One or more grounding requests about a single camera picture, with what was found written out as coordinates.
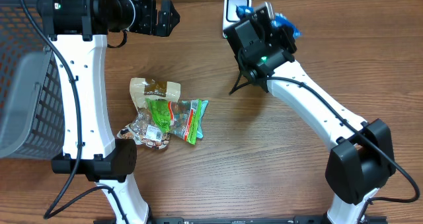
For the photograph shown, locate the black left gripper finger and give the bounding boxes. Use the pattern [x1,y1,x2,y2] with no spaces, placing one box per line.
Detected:
[155,21,179,37]
[159,0,180,23]

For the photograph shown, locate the blue snack packet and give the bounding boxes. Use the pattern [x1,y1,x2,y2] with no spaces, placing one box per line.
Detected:
[236,6,301,39]

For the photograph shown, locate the teal snack packet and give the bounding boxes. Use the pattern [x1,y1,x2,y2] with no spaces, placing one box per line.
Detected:
[196,100,209,139]

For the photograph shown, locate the green candy packet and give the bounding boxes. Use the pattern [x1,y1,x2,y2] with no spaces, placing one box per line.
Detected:
[146,98,202,145]

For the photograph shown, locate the beige nut snack bag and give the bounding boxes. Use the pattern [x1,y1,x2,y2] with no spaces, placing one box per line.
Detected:
[117,77,181,150]

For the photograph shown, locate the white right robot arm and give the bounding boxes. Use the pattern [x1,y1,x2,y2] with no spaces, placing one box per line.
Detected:
[223,4,397,223]

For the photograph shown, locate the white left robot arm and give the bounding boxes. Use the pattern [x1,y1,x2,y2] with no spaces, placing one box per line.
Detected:
[36,0,180,223]

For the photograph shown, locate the white barcode scanner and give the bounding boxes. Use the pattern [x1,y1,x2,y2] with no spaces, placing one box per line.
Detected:
[222,0,252,30]

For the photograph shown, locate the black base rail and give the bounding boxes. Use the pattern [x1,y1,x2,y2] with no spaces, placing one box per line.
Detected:
[94,215,387,224]

